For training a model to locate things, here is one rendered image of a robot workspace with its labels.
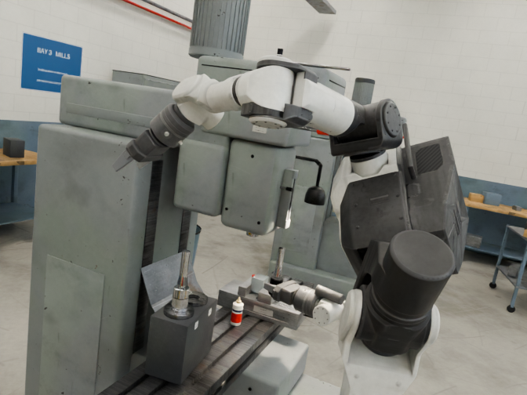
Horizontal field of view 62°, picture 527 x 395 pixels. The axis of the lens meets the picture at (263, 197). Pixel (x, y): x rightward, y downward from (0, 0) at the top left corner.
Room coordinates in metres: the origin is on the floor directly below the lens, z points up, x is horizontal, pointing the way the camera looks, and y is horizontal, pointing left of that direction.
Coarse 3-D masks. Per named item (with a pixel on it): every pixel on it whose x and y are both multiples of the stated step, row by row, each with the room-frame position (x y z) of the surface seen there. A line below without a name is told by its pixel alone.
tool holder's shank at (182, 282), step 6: (186, 252) 1.19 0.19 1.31; (186, 258) 1.19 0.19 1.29; (180, 264) 1.20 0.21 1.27; (186, 264) 1.19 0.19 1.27; (180, 270) 1.19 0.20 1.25; (186, 270) 1.19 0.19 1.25; (180, 276) 1.19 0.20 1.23; (186, 276) 1.20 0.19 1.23; (180, 282) 1.19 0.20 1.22; (186, 282) 1.20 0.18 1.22
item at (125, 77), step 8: (120, 72) 6.39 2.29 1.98; (128, 72) 6.33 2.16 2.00; (112, 80) 6.44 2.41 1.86; (120, 80) 6.39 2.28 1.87; (128, 80) 6.34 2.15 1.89; (136, 80) 6.28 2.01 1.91; (144, 80) 6.26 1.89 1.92; (152, 80) 6.41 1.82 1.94; (160, 80) 6.60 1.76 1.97; (168, 80) 6.78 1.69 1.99; (168, 88) 6.78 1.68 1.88
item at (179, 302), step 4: (176, 292) 1.18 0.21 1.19; (188, 292) 1.20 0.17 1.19; (176, 296) 1.18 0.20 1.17; (180, 296) 1.18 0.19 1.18; (184, 296) 1.19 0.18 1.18; (188, 296) 1.20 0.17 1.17; (176, 300) 1.18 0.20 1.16; (180, 300) 1.18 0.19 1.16; (184, 300) 1.19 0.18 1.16; (172, 304) 1.19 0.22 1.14; (176, 304) 1.18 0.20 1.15; (180, 304) 1.18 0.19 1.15; (184, 304) 1.19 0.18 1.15; (172, 308) 1.19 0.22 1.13; (176, 308) 1.18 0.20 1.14; (180, 308) 1.18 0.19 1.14; (184, 308) 1.19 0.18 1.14
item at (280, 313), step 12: (228, 288) 1.71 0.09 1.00; (240, 288) 1.66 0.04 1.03; (228, 300) 1.67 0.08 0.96; (252, 300) 1.64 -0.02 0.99; (252, 312) 1.63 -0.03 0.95; (264, 312) 1.62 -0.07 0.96; (276, 312) 1.60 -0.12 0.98; (288, 312) 1.58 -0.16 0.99; (300, 312) 1.59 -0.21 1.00; (288, 324) 1.58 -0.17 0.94
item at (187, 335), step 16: (192, 304) 1.26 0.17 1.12; (208, 304) 1.29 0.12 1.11; (160, 320) 1.15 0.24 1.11; (176, 320) 1.16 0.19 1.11; (192, 320) 1.17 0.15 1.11; (208, 320) 1.28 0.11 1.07; (160, 336) 1.15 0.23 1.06; (176, 336) 1.14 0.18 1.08; (192, 336) 1.17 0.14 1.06; (208, 336) 1.30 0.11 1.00; (160, 352) 1.15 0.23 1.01; (176, 352) 1.14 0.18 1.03; (192, 352) 1.19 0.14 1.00; (208, 352) 1.32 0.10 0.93; (160, 368) 1.15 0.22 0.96; (176, 368) 1.13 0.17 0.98; (192, 368) 1.20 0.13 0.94
